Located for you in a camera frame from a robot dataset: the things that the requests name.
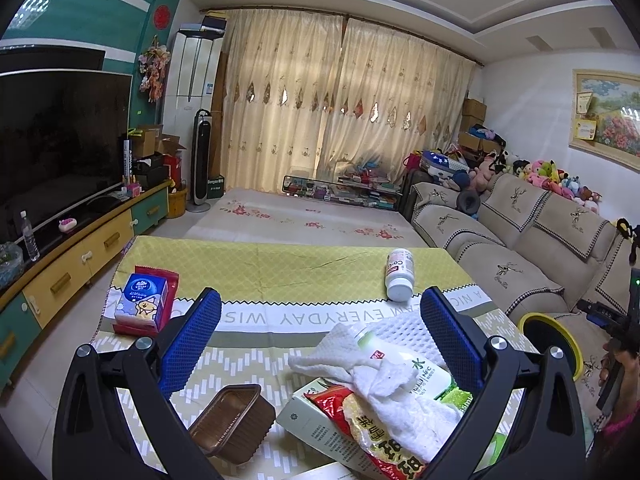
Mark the black and silver tower fan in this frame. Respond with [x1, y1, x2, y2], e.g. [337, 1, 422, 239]
[187, 108, 213, 212]

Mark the plastic drink bottle green label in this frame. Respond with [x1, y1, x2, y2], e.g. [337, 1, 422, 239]
[352, 324, 473, 406]

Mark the green and white carton box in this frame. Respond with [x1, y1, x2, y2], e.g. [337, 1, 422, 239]
[276, 379, 451, 480]

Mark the yellow green patterned tablecloth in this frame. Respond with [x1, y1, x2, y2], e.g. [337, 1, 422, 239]
[92, 235, 546, 480]

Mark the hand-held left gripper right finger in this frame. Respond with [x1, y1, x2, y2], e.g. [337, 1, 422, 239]
[419, 286, 588, 480]

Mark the dark neck pillow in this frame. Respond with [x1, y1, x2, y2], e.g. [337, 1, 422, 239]
[456, 190, 482, 217]

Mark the row of plush toys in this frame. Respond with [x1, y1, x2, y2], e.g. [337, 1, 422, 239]
[470, 150, 606, 213]

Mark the brown plastic tray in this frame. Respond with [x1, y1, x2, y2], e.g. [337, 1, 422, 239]
[187, 384, 277, 465]

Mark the person's right hand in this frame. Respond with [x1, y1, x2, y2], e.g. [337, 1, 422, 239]
[600, 340, 617, 387]

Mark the red box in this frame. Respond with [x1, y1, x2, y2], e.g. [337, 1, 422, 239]
[162, 155, 182, 191]

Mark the pile of books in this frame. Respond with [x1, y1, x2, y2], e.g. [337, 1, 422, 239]
[337, 172, 402, 206]

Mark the open cardboard box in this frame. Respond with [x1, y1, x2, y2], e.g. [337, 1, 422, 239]
[131, 125, 163, 158]
[155, 134, 187, 157]

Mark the white foam net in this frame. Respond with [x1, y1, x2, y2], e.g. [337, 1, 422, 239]
[370, 312, 451, 361]

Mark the yellow and green tv cabinet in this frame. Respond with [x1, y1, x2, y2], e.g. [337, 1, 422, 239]
[0, 180, 173, 396]

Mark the yellow and black plush toy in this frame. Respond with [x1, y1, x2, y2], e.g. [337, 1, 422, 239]
[616, 217, 640, 246]

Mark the cream embroidered curtain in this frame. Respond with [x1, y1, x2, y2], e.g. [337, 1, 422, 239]
[212, 8, 346, 196]
[320, 17, 476, 186]

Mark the person's right forearm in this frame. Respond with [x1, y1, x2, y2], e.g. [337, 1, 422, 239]
[600, 347, 640, 443]

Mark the white pill bottle red label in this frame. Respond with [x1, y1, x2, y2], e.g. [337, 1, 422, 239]
[385, 248, 417, 302]

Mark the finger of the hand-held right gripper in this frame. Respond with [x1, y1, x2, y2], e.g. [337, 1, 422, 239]
[576, 299, 628, 333]

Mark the yellow bucket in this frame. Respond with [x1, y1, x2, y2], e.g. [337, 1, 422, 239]
[167, 187, 190, 218]

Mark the red snack bag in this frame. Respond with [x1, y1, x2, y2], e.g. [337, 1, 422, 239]
[304, 382, 441, 480]

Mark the black flat television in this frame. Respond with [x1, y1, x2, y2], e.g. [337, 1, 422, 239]
[0, 70, 133, 231]

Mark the clear water bottle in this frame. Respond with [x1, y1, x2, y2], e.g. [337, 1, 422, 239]
[20, 210, 41, 262]

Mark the floral cream mattress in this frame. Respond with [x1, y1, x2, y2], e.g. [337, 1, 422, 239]
[182, 187, 436, 248]

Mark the white standing air conditioner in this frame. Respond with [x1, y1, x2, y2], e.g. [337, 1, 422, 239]
[162, 25, 226, 201]

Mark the brown curtain rod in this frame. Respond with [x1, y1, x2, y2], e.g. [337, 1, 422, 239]
[202, 6, 483, 67]

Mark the flat red packet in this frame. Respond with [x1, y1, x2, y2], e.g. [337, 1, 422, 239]
[111, 266, 180, 336]

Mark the blue tissue pack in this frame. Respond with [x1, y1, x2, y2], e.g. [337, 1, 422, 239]
[114, 273, 169, 333]

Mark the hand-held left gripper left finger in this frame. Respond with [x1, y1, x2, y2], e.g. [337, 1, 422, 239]
[52, 287, 223, 480]

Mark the framed flower painting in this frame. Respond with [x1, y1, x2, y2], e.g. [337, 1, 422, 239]
[568, 69, 640, 161]

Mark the glass coffee table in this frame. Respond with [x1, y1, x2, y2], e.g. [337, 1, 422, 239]
[282, 174, 406, 210]

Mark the white towel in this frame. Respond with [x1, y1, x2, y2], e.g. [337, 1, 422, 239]
[287, 322, 463, 463]

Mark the hanging flower ornament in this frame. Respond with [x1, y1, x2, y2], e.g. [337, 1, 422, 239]
[138, 35, 168, 103]

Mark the black bin with yellow rim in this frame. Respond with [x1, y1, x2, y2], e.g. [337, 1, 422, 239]
[518, 312, 585, 381]

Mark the clear glass dish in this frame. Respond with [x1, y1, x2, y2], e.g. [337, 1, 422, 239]
[0, 242, 23, 286]

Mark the beige sofa with deer print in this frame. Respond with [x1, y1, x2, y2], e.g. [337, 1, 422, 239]
[402, 170, 640, 411]

